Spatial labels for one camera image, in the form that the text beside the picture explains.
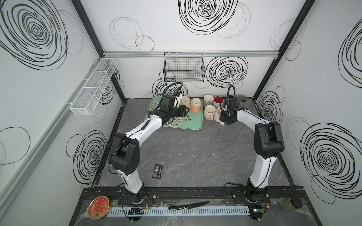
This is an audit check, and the speckled cream mug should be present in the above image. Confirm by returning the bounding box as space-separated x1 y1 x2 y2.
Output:
180 96 190 108

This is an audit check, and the cream white mug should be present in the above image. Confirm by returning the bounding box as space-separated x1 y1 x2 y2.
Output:
213 96 225 108

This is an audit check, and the grey brown mug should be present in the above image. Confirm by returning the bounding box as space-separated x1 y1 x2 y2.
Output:
237 95 248 109

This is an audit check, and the green floral tray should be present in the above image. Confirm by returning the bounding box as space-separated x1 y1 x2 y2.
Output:
143 95 204 131

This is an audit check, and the pink mug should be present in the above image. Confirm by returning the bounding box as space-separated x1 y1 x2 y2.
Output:
204 105 216 121

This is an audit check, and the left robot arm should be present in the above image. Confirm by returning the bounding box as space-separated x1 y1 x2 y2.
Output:
108 82 189 203

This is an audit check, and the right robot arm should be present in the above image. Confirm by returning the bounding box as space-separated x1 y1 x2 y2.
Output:
220 85 285 202

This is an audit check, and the white mesh shelf basket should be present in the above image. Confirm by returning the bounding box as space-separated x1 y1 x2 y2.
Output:
70 58 117 115

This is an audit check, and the black knife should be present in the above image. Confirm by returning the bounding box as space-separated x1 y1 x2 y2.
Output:
168 201 210 211

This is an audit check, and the red round tin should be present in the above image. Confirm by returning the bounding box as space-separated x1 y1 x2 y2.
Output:
88 195 112 220

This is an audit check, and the black wire basket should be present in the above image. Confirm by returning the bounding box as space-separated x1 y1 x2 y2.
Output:
163 51 206 82

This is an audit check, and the white slotted cable duct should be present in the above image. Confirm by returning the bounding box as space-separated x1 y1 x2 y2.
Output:
108 206 250 217

